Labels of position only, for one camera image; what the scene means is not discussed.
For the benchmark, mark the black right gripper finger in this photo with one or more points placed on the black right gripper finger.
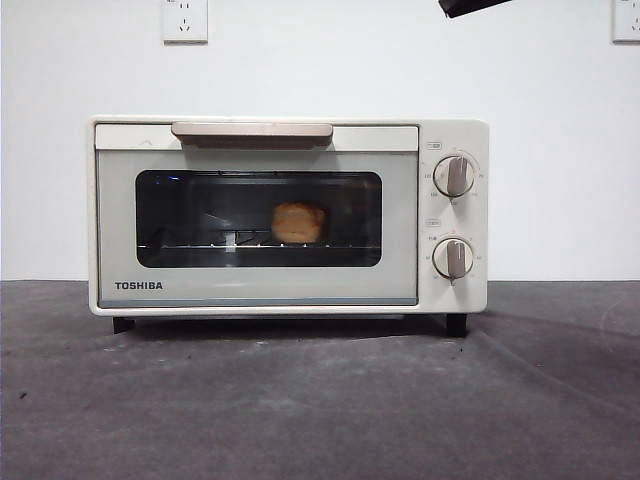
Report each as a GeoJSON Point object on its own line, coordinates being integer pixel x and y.
{"type": "Point", "coordinates": [465, 6]}

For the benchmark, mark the cream oven knob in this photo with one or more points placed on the cream oven knob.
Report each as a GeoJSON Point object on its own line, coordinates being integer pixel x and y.
{"type": "Point", "coordinates": [454, 176]}
{"type": "Point", "coordinates": [452, 257]}

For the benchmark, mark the cream white toaster oven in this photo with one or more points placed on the cream white toaster oven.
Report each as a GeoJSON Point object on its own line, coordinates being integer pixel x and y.
{"type": "Point", "coordinates": [452, 220]}

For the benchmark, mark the white wall socket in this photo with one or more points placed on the white wall socket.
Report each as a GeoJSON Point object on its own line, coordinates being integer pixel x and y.
{"type": "Point", "coordinates": [185, 25]}
{"type": "Point", "coordinates": [627, 22]}

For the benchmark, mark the golden brown bread loaf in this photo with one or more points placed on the golden brown bread loaf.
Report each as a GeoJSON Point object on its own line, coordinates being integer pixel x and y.
{"type": "Point", "coordinates": [299, 224]}

